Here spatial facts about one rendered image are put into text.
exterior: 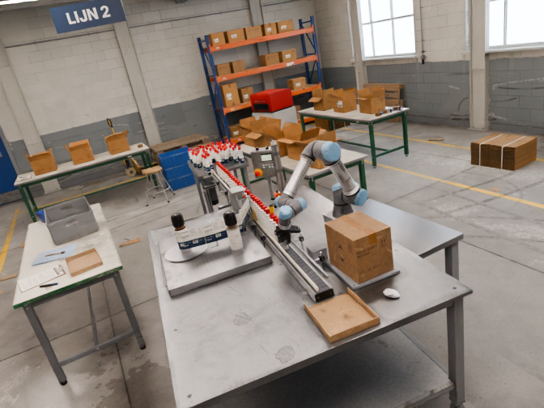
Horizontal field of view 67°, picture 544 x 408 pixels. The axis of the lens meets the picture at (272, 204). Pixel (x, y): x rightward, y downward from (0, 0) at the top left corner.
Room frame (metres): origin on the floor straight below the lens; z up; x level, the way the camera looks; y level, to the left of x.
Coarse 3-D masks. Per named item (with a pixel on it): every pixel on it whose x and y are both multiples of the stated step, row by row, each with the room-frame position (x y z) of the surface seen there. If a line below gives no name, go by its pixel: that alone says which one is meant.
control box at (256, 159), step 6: (264, 150) 2.74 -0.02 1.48; (270, 150) 2.71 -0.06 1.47; (252, 156) 2.75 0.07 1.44; (258, 156) 2.74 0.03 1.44; (258, 162) 2.74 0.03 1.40; (264, 162) 2.73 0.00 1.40; (270, 162) 2.71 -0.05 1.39; (258, 168) 2.74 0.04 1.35; (270, 168) 2.71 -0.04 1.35; (264, 174) 2.73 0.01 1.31; (270, 174) 2.72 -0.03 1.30; (276, 174) 2.70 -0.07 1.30
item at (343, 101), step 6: (336, 90) 7.40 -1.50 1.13; (342, 90) 7.45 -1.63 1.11; (348, 90) 7.05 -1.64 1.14; (354, 90) 7.10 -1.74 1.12; (336, 96) 7.14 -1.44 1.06; (342, 96) 7.43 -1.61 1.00; (348, 96) 7.07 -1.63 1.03; (354, 96) 7.11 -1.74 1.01; (336, 102) 7.23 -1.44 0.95; (342, 102) 7.04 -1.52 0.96; (348, 102) 7.06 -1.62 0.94; (354, 102) 7.11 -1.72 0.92; (336, 108) 7.25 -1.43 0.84; (342, 108) 7.07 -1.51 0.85; (348, 108) 7.06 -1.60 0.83; (354, 108) 7.10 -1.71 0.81
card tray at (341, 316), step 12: (348, 288) 1.85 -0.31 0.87; (336, 300) 1.81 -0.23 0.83; (348, 300) 1.79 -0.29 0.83; (360, 300) 1.73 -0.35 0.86; (312, 312) 1.75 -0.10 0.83; (324, 312) 1.73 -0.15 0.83; (336, 312) 1.71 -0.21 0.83; (348, 312) 1.70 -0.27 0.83; (360, 312) 1.68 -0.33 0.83; (372, 312) 1.63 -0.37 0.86; (324, 324) 1.65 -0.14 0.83; (336, 324) 1.63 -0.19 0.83; (348, 324) 1.61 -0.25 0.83; (360, 324) 1.55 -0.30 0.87; (372, 324) 1.57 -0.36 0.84; (336, 336) 1.52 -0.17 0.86
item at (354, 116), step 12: (312, 108) 8.07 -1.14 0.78; (408, 108) 6.39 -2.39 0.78; (300, 120) 8.09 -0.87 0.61; (336, 120) 6.98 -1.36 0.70; (348, 120) 6.66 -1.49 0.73; (360, 120) 6.29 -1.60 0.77; (372, 120) 6.12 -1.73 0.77; (384, 120) 6.26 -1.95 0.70; (372, 132) 6.16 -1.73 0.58; (360, 144) 6.98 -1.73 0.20; (372, 144) 6.15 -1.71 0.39; (372, 156) 6.16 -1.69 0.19
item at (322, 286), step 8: (256, 224) 2.92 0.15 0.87; (264, 232) 2.72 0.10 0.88; (296, 256) 2.28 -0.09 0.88; (304, 264) 2.17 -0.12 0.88; (304, 272) 2.08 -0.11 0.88; (312, 272) 2.06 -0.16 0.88; (312, 280) 1.97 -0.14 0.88; (320, 280) 1.96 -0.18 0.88; (312, 288) 1.90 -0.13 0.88; (320, 288) 1.88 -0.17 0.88; (328, 288) 1.87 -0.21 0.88
